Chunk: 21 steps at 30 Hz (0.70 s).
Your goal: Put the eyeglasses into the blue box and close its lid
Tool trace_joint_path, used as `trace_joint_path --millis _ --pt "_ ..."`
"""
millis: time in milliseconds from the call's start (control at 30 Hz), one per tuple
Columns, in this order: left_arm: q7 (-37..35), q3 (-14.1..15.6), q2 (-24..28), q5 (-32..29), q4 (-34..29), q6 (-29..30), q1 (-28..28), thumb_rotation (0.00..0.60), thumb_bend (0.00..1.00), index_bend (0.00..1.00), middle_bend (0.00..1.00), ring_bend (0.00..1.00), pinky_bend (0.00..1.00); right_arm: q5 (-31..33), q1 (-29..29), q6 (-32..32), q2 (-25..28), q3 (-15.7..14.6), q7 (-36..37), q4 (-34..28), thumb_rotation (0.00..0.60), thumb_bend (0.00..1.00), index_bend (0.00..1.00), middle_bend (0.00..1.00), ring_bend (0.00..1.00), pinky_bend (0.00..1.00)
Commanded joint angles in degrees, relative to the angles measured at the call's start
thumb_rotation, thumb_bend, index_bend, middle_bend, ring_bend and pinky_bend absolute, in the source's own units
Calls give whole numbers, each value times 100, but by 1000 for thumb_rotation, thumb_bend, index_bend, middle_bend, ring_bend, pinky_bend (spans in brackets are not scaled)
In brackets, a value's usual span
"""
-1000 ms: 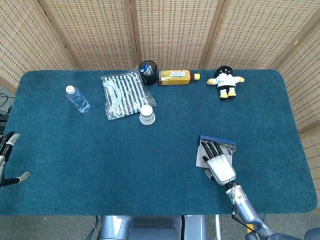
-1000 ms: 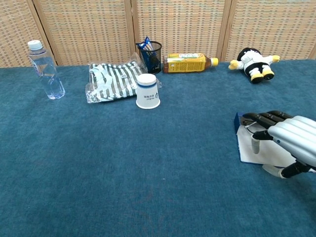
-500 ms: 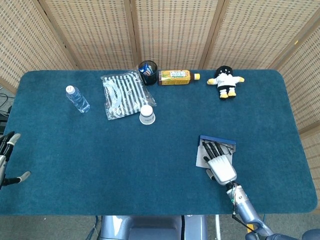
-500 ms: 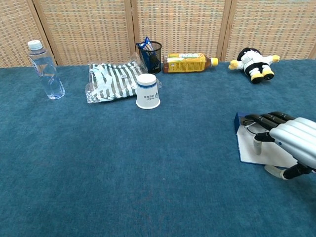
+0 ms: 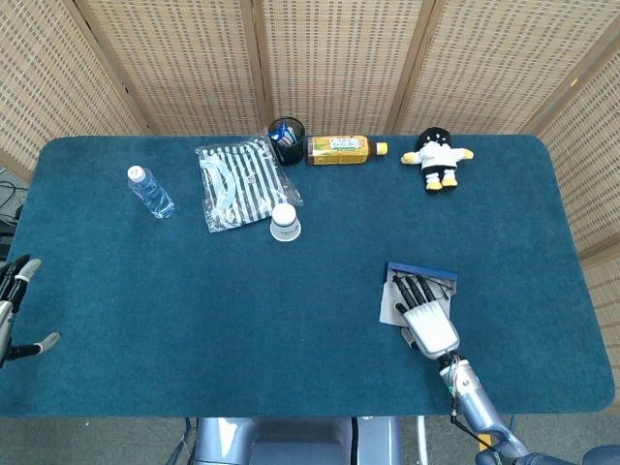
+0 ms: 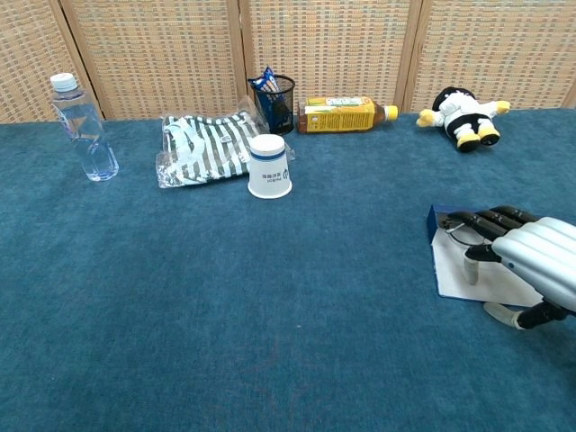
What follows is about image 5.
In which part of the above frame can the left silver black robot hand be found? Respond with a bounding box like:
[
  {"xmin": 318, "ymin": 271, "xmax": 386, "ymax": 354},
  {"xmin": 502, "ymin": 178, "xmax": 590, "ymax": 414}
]
[{"xmin": 0, "ymin": 254, "xmax": 62, "ymax": 369}]

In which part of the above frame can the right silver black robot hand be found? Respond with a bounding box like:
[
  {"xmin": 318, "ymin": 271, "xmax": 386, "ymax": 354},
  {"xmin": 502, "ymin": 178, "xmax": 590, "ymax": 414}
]
[{"xmin": 391, "ymin": 273, "xmax": 461, "ymax": 360}]

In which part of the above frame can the grey blue box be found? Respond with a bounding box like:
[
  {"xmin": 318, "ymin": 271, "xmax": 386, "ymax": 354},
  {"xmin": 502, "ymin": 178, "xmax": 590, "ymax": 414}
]
[{"xmin": 379, "ymin": 261, "xmax": 459, "ymax": 326}]

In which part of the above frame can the yellow floor tape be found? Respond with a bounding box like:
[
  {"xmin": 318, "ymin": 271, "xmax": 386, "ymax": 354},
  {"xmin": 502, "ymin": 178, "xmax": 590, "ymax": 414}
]
[{"xmin": 476, "ymin": 415, "xmax": 496, "ymax": 450}]

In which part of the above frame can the black white plush doll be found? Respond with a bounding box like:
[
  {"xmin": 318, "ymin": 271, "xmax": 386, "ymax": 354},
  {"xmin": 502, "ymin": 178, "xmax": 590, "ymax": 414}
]
[{"xmin": 400, "ymin": 126, "xmax": 475, "ymax": 196}]

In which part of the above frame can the white paper cup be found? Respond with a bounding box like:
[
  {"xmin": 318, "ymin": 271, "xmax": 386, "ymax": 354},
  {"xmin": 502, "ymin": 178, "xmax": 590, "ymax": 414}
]
[{"xmin": 269, "ymin": 202, "xmax": 302, "ymax": 242}]

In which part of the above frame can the grey-blue robot torso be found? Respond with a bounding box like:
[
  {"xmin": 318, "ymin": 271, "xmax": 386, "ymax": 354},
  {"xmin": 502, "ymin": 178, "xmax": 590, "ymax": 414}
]
[{"xmin": 193, "ymin": 416, "xmax": 403, "ymax": 465}]

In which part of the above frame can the blue carpet table cover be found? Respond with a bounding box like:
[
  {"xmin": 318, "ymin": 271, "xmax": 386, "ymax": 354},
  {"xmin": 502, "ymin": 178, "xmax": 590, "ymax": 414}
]
[{"xmin": 0, "ymin": 134, "xmax": 616, "ymax": 419}]

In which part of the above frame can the clear plastic water bottle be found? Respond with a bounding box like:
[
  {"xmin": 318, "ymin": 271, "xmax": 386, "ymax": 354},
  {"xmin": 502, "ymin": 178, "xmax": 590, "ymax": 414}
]
[{"xmin": 126, "ymin": 165, "xmax": 175, "ymax": 220}]

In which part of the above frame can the yellow-labelled tea bottle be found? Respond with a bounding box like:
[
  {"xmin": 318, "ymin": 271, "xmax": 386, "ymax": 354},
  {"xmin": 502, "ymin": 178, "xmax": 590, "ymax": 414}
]
[{"xmin": 305, "ymin": 135, "xmax": 389, "ymax": 167}]

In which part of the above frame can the black mesh pen holder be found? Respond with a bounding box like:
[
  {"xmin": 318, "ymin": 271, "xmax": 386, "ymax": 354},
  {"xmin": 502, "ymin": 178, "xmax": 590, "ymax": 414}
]
[{"xmin": 267, "ymin": 117, "xmax": 306, "ymax": 168}]

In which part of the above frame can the striped shirt in plastic bag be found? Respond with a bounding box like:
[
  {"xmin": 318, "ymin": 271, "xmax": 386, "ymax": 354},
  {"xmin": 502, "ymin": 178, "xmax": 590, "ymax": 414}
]
[{"xmin": 195, "ymin": 135, "xmax": 305, "ymax": 234}]

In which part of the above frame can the blue snack packet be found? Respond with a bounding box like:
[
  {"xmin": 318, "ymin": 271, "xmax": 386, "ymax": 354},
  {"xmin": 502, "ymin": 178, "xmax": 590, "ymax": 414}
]
[{"xmin": 268, "ymin": 121, "xmax": 297, "ymax": 147}]

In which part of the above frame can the bamboo folding screen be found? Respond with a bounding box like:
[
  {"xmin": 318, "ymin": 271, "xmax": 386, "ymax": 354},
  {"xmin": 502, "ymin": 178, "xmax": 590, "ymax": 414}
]
[{"xmin": 0, "ymin": 0, "xmax": 620, "ymax": 340}]

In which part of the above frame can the blue cable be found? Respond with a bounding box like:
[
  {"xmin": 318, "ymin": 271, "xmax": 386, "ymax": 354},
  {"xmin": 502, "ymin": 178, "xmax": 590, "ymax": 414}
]
[{"xmin": 167, "ymin": 417, "xmax": 196, "ymax": 465}]

